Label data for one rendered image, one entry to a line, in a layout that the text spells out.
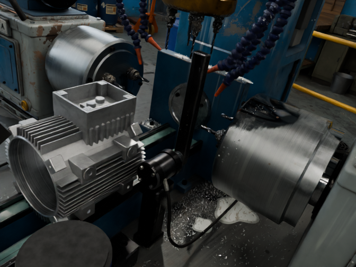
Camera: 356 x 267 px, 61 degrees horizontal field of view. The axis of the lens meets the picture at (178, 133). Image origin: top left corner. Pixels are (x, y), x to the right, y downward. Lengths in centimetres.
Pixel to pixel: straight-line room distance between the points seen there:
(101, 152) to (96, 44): 40
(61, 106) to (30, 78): 49
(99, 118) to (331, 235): 45
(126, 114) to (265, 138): 27
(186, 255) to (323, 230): 32
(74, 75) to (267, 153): 56
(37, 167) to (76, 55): 36
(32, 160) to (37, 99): 43
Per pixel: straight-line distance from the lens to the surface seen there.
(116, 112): 58
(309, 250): 64
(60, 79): 95
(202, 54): 57
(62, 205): 55
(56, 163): 51
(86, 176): 53
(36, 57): 103
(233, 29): 94
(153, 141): 89
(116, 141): 59
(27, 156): 67
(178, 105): 92
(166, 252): 76
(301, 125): 62
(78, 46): 92
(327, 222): 59
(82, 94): 64
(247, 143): 60
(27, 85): 111
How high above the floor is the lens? 139
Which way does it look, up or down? 30 degrees down
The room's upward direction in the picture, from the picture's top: 11 degrees clockwise
